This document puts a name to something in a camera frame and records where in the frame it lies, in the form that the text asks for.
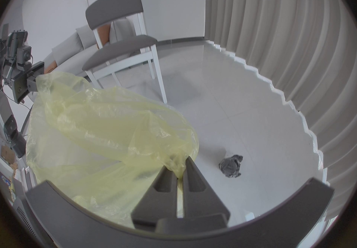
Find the white trash bin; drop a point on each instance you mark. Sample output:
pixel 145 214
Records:
pixel 83 188

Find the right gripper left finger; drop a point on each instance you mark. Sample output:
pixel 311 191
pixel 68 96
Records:
pixel 164 193

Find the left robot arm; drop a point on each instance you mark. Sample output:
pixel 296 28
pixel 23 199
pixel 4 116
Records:
pixel 16 37

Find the orange pillow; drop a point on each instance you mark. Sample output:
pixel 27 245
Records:
pixel 51 67

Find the white pillow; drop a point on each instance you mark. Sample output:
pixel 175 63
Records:
pixel 85 37
pixel 122 30
pixel 59 54

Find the grey and white chair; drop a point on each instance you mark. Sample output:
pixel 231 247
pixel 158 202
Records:
pixel 117 7

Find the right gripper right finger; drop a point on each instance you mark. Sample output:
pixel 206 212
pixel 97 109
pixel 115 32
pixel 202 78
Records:
pixel 200 199

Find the yellow plastic bag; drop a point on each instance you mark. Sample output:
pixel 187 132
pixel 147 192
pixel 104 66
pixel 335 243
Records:
pixel 111 129

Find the white sofa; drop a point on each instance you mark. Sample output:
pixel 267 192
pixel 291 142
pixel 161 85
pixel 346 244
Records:
pixel 75 57

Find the black plastic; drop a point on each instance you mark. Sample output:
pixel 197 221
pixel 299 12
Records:
pixel 231 166

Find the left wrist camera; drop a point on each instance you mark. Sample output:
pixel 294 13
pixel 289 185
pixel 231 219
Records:
pixel 24 55

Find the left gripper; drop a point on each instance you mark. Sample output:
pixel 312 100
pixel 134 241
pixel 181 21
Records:
pixel 19 87

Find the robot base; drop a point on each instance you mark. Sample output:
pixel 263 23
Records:
pixel 19 188

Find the white curtain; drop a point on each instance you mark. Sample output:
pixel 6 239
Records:
pixel 279 32

